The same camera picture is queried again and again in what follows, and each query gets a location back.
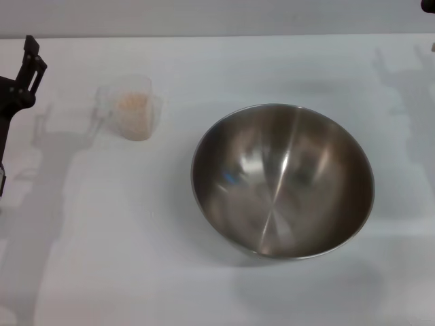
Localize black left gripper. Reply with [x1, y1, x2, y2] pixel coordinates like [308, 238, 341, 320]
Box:
[0, 35, 48, 166]

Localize rice grains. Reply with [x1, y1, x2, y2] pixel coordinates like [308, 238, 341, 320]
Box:
[114, 93, 152, 140]

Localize clear plastic measuring cup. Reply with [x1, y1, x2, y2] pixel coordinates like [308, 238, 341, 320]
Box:
[90, 76, 164, 141]

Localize stainless steel mixing bowl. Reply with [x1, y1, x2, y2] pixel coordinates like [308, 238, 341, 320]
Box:
[190, 103, 376, 261]

